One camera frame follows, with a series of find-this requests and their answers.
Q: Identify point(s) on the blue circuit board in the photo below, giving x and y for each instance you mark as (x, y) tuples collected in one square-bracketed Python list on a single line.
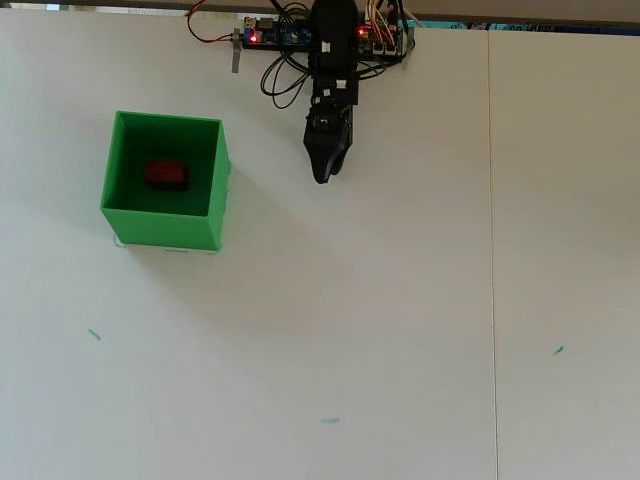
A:
[(280, 32)]

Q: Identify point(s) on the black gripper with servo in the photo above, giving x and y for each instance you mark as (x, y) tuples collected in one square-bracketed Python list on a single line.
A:
[(325, 120)]

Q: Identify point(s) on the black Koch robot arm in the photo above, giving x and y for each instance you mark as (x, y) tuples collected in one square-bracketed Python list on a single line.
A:
[(332, 30)]

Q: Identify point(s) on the grey table clamp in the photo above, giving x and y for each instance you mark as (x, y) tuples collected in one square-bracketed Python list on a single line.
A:
[(235, 52)]

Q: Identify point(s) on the red rectangular block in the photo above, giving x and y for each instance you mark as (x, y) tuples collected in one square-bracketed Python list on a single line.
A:
[(165, 172)]

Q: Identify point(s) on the green square plastic bin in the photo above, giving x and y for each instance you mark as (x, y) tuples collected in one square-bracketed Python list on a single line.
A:
[(150, 230)]

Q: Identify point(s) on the small motor driver board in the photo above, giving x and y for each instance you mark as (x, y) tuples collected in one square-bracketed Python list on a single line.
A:
[(367, 37)]

